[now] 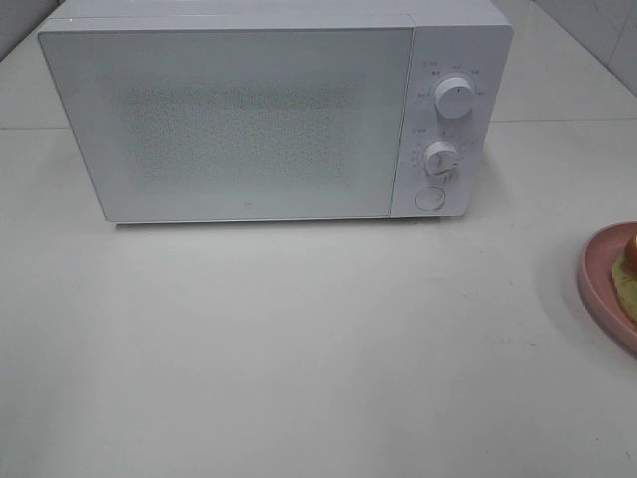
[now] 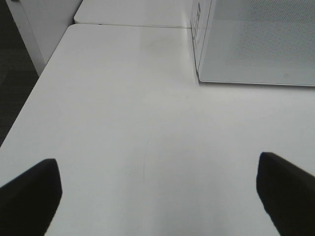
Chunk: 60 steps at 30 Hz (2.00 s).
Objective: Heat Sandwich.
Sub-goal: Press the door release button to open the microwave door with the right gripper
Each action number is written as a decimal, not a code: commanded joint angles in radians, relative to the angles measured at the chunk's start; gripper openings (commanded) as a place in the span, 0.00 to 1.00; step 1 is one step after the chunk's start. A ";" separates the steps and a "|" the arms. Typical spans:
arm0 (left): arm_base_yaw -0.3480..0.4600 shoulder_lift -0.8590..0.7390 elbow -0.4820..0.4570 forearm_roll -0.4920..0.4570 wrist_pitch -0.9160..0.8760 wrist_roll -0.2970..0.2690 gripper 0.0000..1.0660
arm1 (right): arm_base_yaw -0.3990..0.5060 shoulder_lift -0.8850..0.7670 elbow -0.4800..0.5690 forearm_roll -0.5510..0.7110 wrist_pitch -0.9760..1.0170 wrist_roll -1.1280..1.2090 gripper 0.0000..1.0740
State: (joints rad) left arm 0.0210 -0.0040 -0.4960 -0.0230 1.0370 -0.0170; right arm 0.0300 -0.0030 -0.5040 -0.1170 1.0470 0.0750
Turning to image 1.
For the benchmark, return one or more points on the white microwave oven body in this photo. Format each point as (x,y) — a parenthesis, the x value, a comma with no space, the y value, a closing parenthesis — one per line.
(448,37)

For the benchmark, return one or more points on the white microwave door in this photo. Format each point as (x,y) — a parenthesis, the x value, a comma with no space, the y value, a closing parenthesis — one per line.
(181,126)

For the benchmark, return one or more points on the upper white power knob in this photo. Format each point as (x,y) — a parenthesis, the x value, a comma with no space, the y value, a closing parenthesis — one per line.
(454,96)

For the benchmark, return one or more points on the lower white timer knob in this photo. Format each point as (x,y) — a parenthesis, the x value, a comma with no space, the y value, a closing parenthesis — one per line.
(440,157)

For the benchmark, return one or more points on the pink plate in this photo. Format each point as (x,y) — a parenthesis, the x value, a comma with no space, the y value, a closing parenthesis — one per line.
(596,286)

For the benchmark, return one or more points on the sandwich with white bread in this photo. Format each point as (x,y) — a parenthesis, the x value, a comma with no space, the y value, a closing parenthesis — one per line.
(624,278)

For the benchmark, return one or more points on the round white door release button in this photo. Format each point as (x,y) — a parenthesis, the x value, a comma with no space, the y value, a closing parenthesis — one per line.
(430,198)

